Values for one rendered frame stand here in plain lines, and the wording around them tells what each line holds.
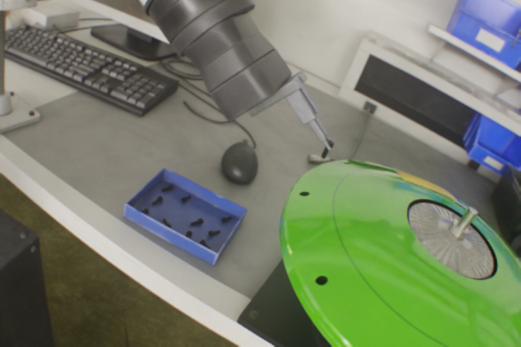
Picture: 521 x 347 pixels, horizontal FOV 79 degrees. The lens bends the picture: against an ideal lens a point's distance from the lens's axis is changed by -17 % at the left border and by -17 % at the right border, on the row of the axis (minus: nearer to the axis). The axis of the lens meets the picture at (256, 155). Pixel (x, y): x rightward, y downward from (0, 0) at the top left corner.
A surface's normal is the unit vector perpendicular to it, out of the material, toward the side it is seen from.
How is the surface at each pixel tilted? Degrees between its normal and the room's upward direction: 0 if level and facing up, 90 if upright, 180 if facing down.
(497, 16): 90
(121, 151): 0
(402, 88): 90
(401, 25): 90
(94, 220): 0
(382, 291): 21
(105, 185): 0
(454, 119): 90
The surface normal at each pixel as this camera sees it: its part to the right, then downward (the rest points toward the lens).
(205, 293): 0.31, -0.80
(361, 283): -0.04, -0.73
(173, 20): -0.44, 0.50
